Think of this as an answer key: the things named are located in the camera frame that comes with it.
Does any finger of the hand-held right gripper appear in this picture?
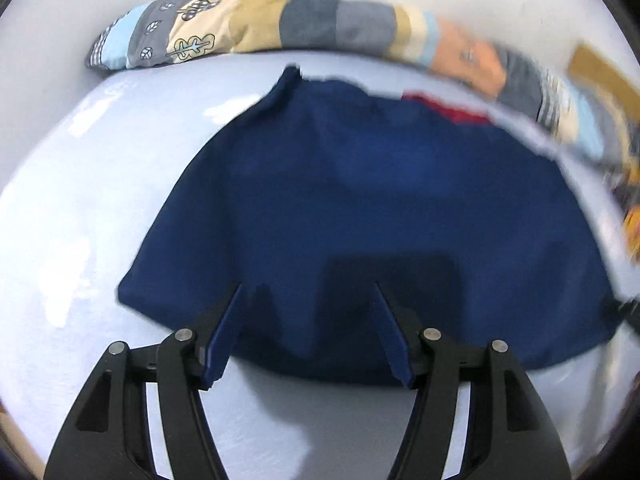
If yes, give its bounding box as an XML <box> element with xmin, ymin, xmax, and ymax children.
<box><xmin>604</xmin><ymin>297</ymin><xmax>640</xmax><ymax>333</ymax></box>

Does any navy jacket with red collar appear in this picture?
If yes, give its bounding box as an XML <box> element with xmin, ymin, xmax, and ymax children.
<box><xmin>117</xmin><ymin>65</ymin><xmax>618</xmax><ymax>386</ymax></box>

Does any light blue bed sheet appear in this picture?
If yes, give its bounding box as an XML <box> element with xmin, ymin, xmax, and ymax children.
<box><xmin>0</xmin><ymin>52</ymin><xmax>640</xmax><ymax>480</ymax></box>

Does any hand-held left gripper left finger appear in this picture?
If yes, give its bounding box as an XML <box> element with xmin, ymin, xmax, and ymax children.
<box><xmin>44</xmin><ymin>282</ymin><xmax>243</xmax><ymax>480</ymax></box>

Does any rolled patchwork quilt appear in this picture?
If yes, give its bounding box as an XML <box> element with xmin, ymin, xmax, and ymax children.
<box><xmin>86</xmin><ymin>0</ymin><xmax>640</xmax><ymax>171</ymax></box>

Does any yellow wooden headboard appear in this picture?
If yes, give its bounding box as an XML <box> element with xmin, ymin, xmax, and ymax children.
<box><xmin>569</xmin><ymin>44</ymin><xmax>640</xmax><ymax>111</ymax></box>

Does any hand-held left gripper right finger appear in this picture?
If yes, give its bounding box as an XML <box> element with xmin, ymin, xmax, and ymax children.
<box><xmin>374</xmin><ymin>282</ymin><xmax>571</xmax><ymax>480</ymax></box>

